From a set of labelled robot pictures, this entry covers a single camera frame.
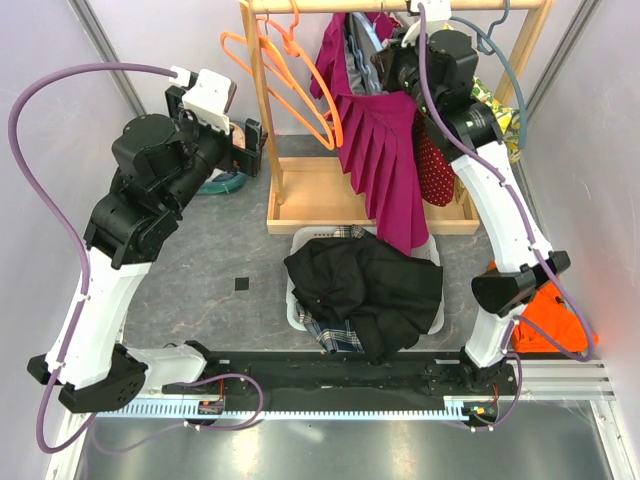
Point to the floral pink cloth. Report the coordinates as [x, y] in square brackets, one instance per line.
[238, 135]

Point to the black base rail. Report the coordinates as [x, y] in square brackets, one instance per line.
[408, 378]

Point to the small black floor square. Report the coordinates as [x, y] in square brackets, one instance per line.
[241, 283]

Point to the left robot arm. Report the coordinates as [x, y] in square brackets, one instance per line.
[163, 160]

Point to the white cable duct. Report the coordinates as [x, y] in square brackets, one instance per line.
[196, 409]

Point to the black pleated skirt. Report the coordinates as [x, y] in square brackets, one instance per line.
[389, 298]

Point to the magenta skirt grey lining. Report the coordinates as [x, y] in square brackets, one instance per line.
[377, 151]

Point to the light blue hanger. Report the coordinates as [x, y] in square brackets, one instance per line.
[364, 43]

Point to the orange plastic hanger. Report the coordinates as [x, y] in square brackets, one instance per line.
[270, 70]

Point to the white perforated basket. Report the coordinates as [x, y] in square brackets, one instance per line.
[427, 251]

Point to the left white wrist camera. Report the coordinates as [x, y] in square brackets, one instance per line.
[209, 97]

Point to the wooden clothes rack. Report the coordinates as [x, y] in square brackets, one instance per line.
[291, 204]

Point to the slate blue hanger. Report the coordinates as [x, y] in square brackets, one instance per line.
[488, 47]

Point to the teal laundry basket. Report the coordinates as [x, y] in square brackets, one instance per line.
[221, 182]

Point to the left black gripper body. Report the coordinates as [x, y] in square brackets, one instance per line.
[210, 148]

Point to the red polka dot skirt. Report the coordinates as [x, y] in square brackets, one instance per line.
[435, 176]

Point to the navy plaid skirt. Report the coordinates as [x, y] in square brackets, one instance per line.
[335, 337]

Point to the orange cloth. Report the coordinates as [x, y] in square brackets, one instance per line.
[550, 312]

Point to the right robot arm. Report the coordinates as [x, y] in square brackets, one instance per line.
[438, 75]

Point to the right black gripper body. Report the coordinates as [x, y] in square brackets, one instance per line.
[403, 72]

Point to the lemon print garment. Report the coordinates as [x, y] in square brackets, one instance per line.
[507, 118]

